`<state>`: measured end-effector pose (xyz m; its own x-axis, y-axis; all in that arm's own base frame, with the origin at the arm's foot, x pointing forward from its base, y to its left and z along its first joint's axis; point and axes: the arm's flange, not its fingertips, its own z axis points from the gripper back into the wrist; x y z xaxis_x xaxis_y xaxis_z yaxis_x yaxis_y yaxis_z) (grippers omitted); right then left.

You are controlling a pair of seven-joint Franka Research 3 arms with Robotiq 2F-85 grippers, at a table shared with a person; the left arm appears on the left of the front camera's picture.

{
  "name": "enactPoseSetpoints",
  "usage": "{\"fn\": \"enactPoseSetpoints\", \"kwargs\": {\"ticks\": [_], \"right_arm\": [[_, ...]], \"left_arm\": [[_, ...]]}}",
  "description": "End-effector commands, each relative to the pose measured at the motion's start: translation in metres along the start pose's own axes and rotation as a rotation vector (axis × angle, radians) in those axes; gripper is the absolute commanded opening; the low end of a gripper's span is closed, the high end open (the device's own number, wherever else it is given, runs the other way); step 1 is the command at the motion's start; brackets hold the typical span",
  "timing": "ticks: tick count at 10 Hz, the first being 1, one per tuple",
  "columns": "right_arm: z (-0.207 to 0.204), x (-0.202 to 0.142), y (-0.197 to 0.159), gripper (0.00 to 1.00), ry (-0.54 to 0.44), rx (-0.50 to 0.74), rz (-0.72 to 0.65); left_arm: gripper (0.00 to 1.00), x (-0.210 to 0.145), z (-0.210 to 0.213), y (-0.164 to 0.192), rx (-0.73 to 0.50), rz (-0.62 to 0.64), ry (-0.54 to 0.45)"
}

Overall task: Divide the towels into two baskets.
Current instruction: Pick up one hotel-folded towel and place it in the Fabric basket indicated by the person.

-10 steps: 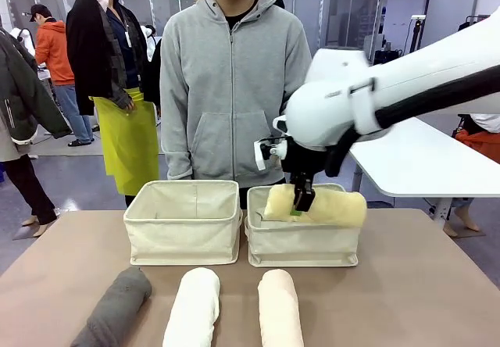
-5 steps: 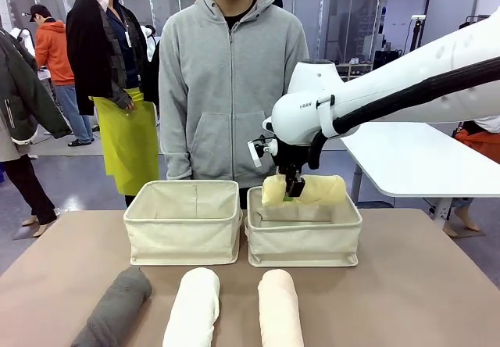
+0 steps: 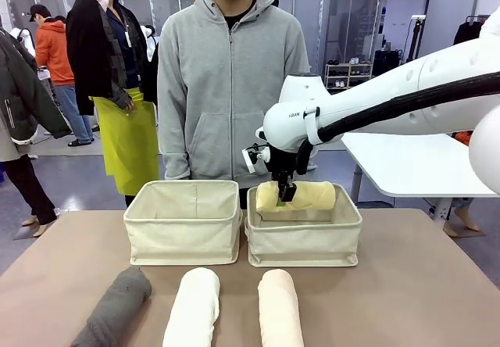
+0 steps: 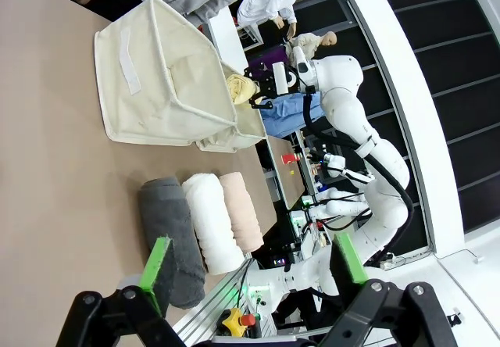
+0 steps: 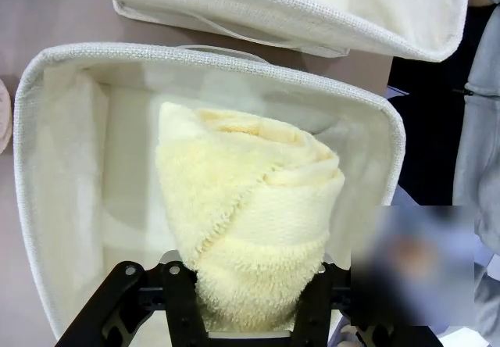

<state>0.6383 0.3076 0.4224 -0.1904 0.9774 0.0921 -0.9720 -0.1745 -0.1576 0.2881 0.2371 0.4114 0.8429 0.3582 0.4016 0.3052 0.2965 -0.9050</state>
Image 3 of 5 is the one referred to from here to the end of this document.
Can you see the black stand with white top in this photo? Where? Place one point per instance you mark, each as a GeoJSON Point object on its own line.
{"type": "Point", "coordinates": [415, 38]}

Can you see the person in yellow apron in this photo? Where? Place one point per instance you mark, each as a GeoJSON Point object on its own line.
{"type": "Point", "coordinates": [117, 89]}

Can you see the white rolled towel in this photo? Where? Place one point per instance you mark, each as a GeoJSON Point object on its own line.
{"type": "Point", "coordinates": [193, 308]}

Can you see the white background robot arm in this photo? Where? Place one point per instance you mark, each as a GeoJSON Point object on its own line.
{"type": "Point", "coordinates": [23, 42]}

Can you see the wooden shoe rack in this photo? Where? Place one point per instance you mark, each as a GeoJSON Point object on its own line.
{"type": "Point", "coordinates": [348, 75]}

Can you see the person in grey hoodie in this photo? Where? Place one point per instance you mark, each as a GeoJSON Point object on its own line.
{"type": "Point", "coordinates": [218, 89]}

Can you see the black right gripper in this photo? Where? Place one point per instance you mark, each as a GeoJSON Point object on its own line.
{"type": "Point", "coordinates": [283, 165]}

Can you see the person's right forearm grey sleeve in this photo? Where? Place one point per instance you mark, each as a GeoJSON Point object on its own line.
{"type": "Point", "coordinates": [173, 136]}

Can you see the person in orange hoodie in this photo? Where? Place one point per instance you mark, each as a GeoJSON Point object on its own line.
{"type": "Point", "coordinates": [54, 58]}

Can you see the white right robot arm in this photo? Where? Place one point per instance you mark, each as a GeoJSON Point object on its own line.
{"type": "Point", "coordinates": [390, 101]}

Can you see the white background table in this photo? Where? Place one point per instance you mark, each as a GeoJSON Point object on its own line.
{"type": "Point", "coordinates": [410, 163]}

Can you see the peach rolled towel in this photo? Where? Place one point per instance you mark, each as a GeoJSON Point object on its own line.
{"type": "Point", "coordinates": [279, 308]}

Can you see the yellow towel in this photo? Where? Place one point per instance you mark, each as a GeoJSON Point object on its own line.
{"type": "Point", "coordinates": [312, 196]}

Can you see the bare feet under table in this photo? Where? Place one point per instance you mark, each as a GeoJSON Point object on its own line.
{"type": "Point", "coordinates": [465, 214]}

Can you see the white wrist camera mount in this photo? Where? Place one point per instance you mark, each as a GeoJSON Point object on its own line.
{"type": "Point", "coordinates": [252, 159]}

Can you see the person in dark green jacket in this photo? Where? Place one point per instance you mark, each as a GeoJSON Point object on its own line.
{"type": "Point", "coordinates": [19, 101]}

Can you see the grey towel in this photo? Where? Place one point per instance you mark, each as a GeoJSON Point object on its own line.
{"type": "Point", "coordinates": [117, 308]}

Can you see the wide beige fabric basket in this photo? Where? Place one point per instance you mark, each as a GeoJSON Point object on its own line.
{"type": "Point", "coordinates": [183, 230]}

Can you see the black cabinet box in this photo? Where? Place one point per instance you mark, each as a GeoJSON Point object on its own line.
{"type": "Point", "coordinates": [387, 62]}

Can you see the orange red cloth item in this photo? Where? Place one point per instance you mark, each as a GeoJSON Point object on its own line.
{"type": "Point", "coordinates": [464, 137]}

